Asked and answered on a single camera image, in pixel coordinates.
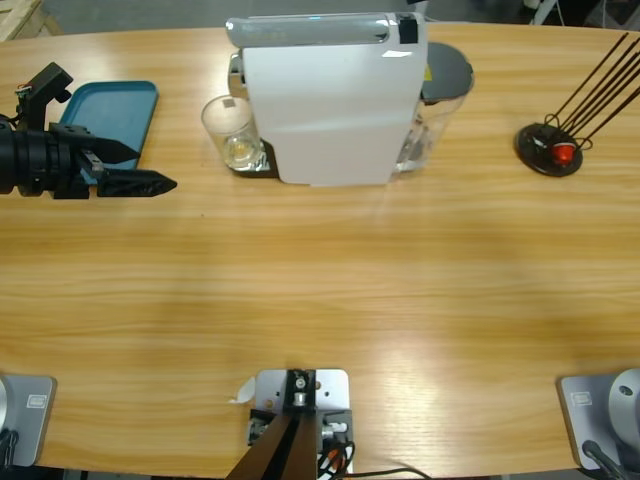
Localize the black base cable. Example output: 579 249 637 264
582 439 629 480
0 428 21 469

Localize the white metal chair frame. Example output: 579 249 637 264
522 0 569 26

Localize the dark camera post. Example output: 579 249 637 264
224 368 321 480

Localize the wooden pallet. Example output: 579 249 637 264
0 0 64 42

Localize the teal plastic tray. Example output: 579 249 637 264
58 80 160 171

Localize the orange cable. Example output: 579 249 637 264
319 444 351 476

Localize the white tape piece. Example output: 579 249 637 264
228 377 257 405

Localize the grey coffee machine lever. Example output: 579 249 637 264
224 13 396 49

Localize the dark object at right edge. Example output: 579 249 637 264
248 368 355 474

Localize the clear drinking glass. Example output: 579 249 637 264
201 95 264 172

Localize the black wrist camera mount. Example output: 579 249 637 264
13 62 75 132

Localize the black capsule holder with rods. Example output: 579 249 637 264
514 32 640 177

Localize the thin black power cable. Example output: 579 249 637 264
344 467 434 480

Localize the white capsule coffee machine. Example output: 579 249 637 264
223 10 431 189

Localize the clear water tank grey lid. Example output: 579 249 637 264
392 42 475 181

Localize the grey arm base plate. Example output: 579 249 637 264
557 368 640 471
0 374 58 467

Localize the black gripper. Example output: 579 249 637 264
0 113 178 200

